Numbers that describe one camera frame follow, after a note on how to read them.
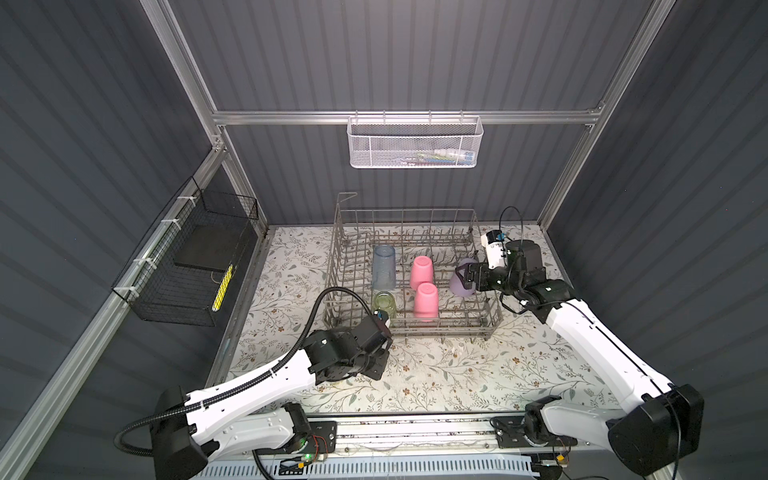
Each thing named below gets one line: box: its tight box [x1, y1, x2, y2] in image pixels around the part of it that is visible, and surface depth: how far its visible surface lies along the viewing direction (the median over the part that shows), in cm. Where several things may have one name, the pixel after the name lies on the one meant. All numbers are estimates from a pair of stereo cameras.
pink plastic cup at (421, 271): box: [410, 255, 433, 291], surface depth 94 cm
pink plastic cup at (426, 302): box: [414, 282, 439, 323], surface depth 88 cm
